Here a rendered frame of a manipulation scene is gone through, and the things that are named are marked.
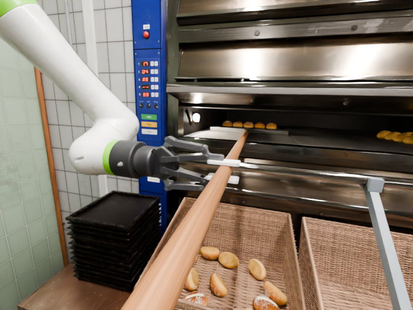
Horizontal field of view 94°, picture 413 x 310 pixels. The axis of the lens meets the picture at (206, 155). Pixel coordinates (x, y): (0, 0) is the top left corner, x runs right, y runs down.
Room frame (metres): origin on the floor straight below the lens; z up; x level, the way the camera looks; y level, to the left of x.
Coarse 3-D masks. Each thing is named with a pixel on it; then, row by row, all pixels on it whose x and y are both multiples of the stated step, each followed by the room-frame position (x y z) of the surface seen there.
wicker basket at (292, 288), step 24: (216, 216) 0.91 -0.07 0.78; (240, 216) 0.89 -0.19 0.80; (264, 216) 0.86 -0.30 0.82; (288, 216) 0.83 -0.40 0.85; (216, 240) 0.87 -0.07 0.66; (240, 240) 0.85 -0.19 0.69; (264, 240) 0.83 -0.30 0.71; (288, 240) 0.77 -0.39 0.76; (216, 264) 0.79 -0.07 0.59; (240, 264) 0.80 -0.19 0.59; (264, 264) 0.80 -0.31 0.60; (288, 264) 0.71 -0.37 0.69; (240, 288) 0.67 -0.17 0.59; (288, 288) 0.64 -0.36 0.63
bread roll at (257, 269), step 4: (252, 260) 0.77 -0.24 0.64; (256, 260) 0.76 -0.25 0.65; (252, 264) 0.75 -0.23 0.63; (256, 264) 0.74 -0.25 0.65; (260, 264) 0.74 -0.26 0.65; (252, 268) 0.74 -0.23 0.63; (256, 268) 0.73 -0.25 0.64; (260, 268) 0.72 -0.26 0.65; (264, 268) 0.72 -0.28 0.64; (252, 272) 0.73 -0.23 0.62; (256, 272) 0.72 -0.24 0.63; (260, 272) 0.71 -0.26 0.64; (264, 272) 0.71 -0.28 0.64; (256, 276) 0.71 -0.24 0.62; (260, 276) 0.70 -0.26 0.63; (264, 276) 0.70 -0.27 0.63
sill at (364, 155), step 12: (204, 144) 0.97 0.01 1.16; (216, 144) 0.95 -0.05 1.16; (228, 144) 0.94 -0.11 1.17; (252, 144) 0.91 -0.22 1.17; (264, 144) 0.89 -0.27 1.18; (276, 144) 0.90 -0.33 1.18; (288, 144) 0.92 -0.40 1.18; (324, 156) 0.83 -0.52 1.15; (336, 156) 0.82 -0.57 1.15; (348, 156) 0.81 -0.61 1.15; (360, 156) 0.80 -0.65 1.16; (372, 156) 0.79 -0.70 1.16; (384, 156) 0.78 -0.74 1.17; (396, 156) 0.77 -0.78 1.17; (408, 156) 0.76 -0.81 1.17
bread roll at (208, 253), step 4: (200, 248) 0.84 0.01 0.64; (204, 248) 0.83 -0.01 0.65; (208, 248) 0.83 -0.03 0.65; (212, 248) 0.84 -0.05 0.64; (216, 248) 0.84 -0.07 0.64; (200, 252) 0.82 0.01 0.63; (204, 252) 0.81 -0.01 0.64; (208, 252) 0.81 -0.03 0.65; (212, 252) 0.81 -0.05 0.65; (216, 252) 0.81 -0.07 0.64; (204, 256) 0.81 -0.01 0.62; (208, 256) 0.80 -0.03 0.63; (212, 256) 0.80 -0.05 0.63; (216, 256) 0.81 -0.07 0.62
